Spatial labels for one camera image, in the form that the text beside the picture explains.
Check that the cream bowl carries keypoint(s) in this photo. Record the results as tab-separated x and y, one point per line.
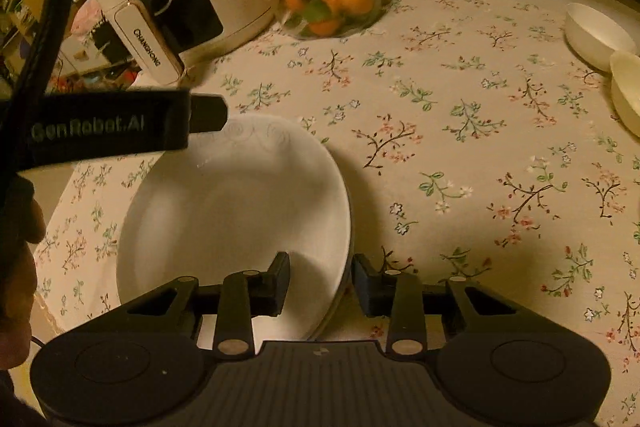
627	92

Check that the floral tablecloth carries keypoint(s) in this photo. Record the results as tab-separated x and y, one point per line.
450	157

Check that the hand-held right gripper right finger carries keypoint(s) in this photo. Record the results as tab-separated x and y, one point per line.
367	294

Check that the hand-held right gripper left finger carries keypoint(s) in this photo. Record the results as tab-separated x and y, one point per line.
280	287

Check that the white bowl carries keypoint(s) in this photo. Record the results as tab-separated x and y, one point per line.
597	32

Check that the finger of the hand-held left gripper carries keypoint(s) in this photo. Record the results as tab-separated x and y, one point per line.
210	112

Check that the person's left hand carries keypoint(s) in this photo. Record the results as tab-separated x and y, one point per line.
17	297

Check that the white plate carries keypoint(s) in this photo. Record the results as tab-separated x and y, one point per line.
225	217

